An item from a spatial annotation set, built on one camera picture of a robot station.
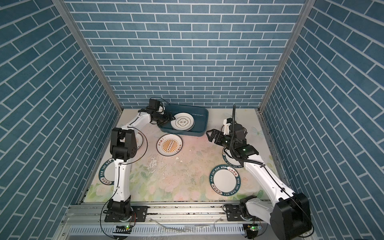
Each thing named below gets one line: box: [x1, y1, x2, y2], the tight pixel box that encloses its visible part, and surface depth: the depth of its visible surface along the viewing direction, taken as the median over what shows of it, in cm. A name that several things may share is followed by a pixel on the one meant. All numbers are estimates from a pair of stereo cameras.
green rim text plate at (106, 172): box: [98, 158, 115, 186], surface depth 88 cm
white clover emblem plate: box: [170, 112, 195, 131], surface depth 111 cm
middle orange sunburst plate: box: [156, 133, 183, 157], surface depth 101 cm
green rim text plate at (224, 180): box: [209, 164, 241, 197], surface depth 86 cm
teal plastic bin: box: [158, 104, 209, 137], surface depth 110 cm
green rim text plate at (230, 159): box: [222, 147, 243, 168], surface depth 91 cm
